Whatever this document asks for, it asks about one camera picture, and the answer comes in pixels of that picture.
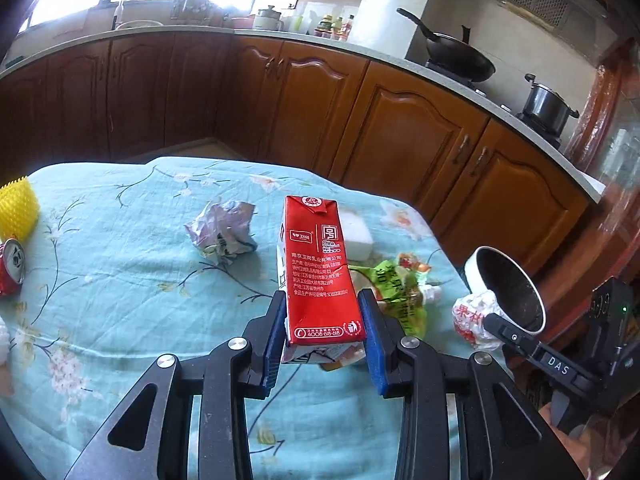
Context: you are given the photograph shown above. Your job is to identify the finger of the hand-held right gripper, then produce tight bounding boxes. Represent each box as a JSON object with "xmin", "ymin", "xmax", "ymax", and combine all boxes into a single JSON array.
[{"xmin": 482, "ymin": 312, "xmax": 591, "ymax": 396}]

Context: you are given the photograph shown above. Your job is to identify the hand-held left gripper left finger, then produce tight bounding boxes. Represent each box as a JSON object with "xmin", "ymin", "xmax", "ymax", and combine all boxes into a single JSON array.
[{"xmin": 65, "ymin": 290, "xmax": 288, "ymax": 480}]

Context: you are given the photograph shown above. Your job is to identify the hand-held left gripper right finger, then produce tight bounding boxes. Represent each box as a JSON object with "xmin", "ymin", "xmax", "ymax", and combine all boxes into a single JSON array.
[{"xmin": 356, "ymin": 288, "xmax": 586, "ymax": 480}]

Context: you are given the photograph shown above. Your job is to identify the green snack wrapper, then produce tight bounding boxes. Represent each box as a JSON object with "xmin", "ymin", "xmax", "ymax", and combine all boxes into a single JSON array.
[{"xmin": 347, "ymin": 252, "xmax": 443, "ymax": 341}]

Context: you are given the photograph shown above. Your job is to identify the white plastic bag red print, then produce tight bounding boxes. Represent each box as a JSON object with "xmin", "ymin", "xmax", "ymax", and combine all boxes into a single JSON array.
[{"xmin": 452, "ymin": 292, "xmax": 506, "ymax": 352}]

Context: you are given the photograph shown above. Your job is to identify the white trash bin black liner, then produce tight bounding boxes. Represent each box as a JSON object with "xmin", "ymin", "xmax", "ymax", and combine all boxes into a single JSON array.
[{"xmin": 464, "ymin": 246, "xmax": 547, "ymax": 335}]

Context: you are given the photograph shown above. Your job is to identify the red milk carton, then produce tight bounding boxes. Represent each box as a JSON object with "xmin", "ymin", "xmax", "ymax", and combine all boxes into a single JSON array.
[{"xmin": 276, "ymin": 195, "xmax": 368, "ymax": 365}]

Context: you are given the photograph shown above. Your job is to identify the white foam block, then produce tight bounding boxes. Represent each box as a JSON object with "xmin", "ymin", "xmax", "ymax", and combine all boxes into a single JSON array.
[{"xmin": 337, "ymin": 211, "xmax": 375, "ymax": 262}]

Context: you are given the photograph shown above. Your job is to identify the white printed paper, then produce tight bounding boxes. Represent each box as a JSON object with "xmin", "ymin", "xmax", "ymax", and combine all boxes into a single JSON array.
[{"xmin": 184, "ymin": 199, "xmax": 259, "ymax": 260}]

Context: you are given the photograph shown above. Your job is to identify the red soda can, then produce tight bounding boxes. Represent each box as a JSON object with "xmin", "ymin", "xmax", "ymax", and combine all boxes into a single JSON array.
[{"xmin": 0, "ymin": 238, "xmax": 27, "ymax": 298}]

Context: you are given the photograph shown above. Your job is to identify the yellow foam fruit net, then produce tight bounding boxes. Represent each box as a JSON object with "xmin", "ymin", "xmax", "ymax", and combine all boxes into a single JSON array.
[{"xmin": 0, "ymin": 176, "xmax": 41, "ymax": 241}]

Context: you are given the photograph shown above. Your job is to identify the teal floral tablecloth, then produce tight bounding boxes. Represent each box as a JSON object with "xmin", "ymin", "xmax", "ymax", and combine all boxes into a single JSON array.
[{"xmin": 0, "ymin": 156, "xmax": 466, "ymax": 480}]

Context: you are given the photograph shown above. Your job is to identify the steel cooking pot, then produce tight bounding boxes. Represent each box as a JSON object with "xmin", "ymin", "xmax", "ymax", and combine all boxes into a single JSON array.
[{"xmin": 521, "ymin": 74, "xmax": 581, "ymax": 133}]

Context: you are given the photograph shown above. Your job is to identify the wooden base cabinets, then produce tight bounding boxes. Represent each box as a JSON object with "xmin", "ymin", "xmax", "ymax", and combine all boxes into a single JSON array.
[{"xmin": 0, "ymin": 30, "xmax": 591, "ymax": 271}]

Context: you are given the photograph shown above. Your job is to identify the black gas stove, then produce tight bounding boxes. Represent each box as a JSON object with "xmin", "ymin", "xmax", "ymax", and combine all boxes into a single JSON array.
[{"xmin": 424, "ymin": 59, "xmax": 565, "ymax": 145}]

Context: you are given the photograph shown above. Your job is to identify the black wok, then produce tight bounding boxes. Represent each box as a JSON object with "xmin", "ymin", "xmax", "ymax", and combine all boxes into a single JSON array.
[{"xmin": 396, "ymin": 8, "xmax": 497, "ymax": 84}]

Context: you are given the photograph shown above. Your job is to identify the white electric pot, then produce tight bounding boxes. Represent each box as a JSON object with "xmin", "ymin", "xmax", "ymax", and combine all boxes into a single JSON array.
[{"xmin": 251, "ymin": 5, "xmax": 285, "ymax": 31}]

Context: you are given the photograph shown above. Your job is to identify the utensil rack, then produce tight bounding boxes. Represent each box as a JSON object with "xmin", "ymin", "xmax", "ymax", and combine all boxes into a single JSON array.
[{"xmin": 170, "ymin": 0, "xmax": 211, "ymax": 18}]

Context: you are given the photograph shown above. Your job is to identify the kitchen faucet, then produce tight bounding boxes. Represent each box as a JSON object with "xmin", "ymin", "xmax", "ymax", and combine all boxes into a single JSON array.
[{"xmin": 102, "ymin": 0, "xmax": 127, "ymax": 31}]

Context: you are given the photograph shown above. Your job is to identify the wooden door frame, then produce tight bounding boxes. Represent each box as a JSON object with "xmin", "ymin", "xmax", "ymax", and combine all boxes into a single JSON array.
[{"xmin": 565, "ymin": 40, "xmax": 640, "ymax": 286}]

